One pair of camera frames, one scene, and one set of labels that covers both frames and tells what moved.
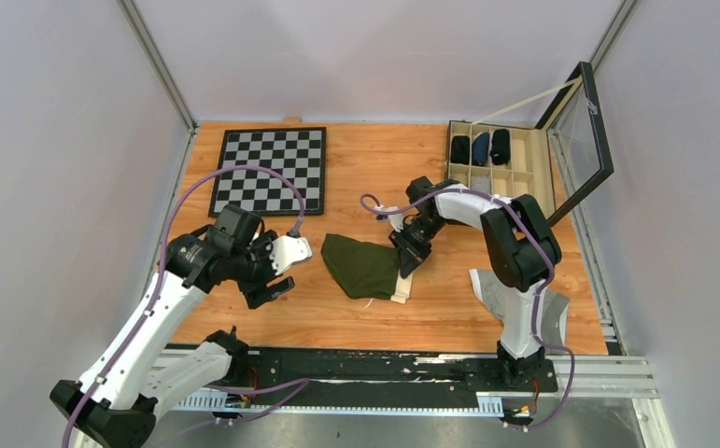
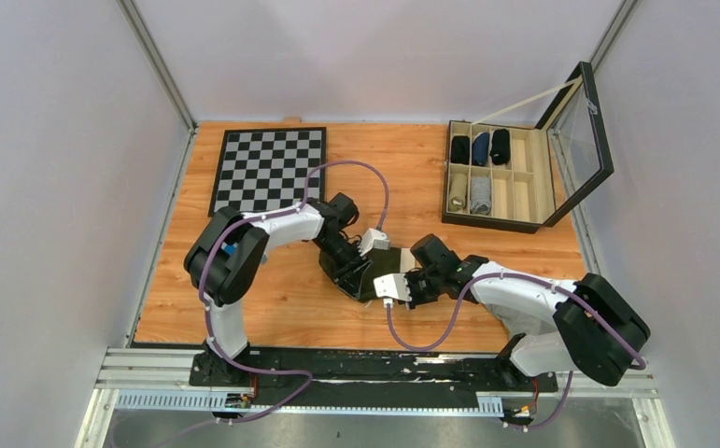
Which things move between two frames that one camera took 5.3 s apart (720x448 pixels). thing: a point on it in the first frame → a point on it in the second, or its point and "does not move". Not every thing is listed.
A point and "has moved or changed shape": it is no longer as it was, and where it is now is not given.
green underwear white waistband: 403,287 has moved or changed shape
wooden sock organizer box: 557,163 does not move
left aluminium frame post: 139,29 does not move
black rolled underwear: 460,149 does not move
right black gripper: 407,259 → 415,302
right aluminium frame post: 622,14 does not move
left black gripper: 261,293 → 354,270
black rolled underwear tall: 501,147 does not move
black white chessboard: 298,153 does not move
